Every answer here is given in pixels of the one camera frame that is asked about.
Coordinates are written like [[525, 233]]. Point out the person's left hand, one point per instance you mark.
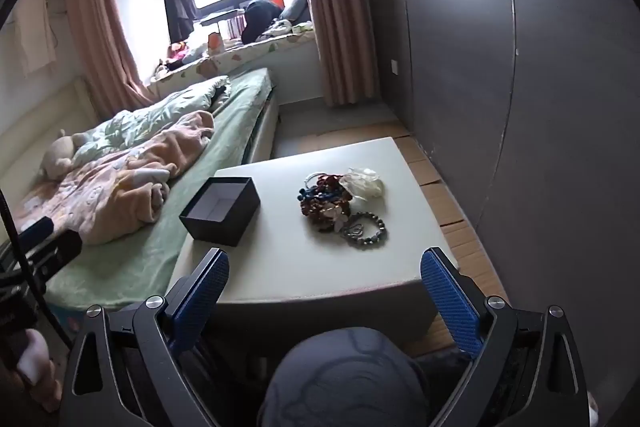
[[32, 357]]

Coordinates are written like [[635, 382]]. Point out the person's grey pants knee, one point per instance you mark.
[[345, 377]]

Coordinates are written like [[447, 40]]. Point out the white organza scrunchie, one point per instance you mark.
[[365, 184]]

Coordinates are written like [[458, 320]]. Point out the black jewelry box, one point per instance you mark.
[[240, 219]]

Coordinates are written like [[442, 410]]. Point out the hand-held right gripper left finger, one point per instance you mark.
[[200, 299]]

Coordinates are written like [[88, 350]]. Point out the leaf print window seat cushion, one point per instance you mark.
[[250, 52]]

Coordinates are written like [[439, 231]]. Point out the white hanging cloth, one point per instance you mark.
[[35, 32]]

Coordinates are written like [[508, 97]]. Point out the pink curtain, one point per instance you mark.
[[100, 32], [340, 7]]

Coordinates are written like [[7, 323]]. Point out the cream padded headboard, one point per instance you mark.
[[30, 132]]

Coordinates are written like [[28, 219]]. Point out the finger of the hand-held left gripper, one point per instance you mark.
[[35, 228], [60, 252]]

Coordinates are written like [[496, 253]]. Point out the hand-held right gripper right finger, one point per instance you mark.
[[450, 302]]

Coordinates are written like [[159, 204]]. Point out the flattened cardboard sheets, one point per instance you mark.
[[450, 217]]

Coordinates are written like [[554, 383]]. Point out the light green quilt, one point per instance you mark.
[[150, 117]]

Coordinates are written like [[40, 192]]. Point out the bed with green sheet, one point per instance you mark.
[[150, 257]]

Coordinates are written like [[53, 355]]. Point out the dark bag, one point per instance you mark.
[[260, 19]]

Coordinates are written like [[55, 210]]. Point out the white wall socket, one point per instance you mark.
[[395, 67]]

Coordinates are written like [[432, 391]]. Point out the orange paper bag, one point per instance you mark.
[[216, 43]]

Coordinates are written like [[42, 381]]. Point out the row of books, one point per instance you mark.
[[236, 28]]

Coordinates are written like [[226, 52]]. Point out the grey wardrobe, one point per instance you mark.
[[500, 82]]

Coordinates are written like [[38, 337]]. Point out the beige plush toy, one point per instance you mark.
[[55, 157]]

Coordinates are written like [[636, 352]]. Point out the white leather ottoman table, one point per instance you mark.
[[280, 257]]

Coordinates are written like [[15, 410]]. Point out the grey pillow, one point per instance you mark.
[[297, 4]]

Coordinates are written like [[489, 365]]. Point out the pink toy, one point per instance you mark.
[[176, 53]]

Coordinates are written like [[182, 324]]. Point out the pink fleece blanket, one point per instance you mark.
[[110, 187]]

